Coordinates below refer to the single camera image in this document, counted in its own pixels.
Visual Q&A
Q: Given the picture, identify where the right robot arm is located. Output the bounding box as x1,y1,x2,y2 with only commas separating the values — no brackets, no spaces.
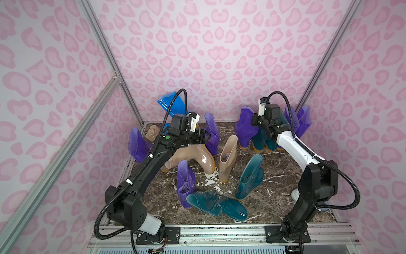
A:
251,113,337,243

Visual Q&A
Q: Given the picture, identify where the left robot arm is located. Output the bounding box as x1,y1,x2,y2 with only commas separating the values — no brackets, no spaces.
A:
105,128,210,235

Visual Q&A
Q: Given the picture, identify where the beige rain boot lying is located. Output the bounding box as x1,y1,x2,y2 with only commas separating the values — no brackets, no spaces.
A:
161,145,215,175

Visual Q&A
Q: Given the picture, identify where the beige rain boot upright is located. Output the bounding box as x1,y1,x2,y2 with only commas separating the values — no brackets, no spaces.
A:
218,135,238,183

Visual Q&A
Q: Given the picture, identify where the dark green rain boot lying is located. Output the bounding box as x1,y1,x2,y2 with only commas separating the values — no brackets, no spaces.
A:
186,192,248,221

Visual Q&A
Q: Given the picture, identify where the white alarm clock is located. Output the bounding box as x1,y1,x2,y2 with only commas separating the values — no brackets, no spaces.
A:
291,188,300,203

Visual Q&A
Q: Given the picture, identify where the aluminium diagonal beam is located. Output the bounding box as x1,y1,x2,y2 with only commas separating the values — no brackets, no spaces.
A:
1,76,121,254

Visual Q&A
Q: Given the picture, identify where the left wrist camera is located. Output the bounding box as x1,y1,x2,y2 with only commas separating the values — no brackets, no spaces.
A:
186,112,200,132

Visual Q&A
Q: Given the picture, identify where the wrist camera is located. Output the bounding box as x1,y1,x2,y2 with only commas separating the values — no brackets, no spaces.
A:
186,112,200,132
258,97,281,120

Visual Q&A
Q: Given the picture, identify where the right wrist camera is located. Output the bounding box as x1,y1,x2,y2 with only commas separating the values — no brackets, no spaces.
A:
258,97,281,120

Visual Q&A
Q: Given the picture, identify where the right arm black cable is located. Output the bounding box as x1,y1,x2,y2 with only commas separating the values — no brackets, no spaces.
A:
265,91,361,254

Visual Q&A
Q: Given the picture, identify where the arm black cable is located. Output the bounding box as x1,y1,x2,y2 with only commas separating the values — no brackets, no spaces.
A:
93,88,188,241
265,91,361,254

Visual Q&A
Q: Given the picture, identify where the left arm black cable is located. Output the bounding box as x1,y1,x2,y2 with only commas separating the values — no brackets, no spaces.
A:
93,88,188,241

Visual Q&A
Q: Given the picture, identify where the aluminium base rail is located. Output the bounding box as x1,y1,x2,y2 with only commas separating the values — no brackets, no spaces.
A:
84,223,364,254

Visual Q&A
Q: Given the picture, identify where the aluminium corner post right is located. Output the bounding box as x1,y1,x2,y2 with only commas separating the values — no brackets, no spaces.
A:
296,0,364,113

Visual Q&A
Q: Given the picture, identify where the aluminium corner post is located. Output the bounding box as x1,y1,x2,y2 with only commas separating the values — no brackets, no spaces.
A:
296,0,364,113
77,0,145,127

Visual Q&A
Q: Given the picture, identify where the aluminium corner post left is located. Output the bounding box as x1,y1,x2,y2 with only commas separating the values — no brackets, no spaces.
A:
77,0,145,127

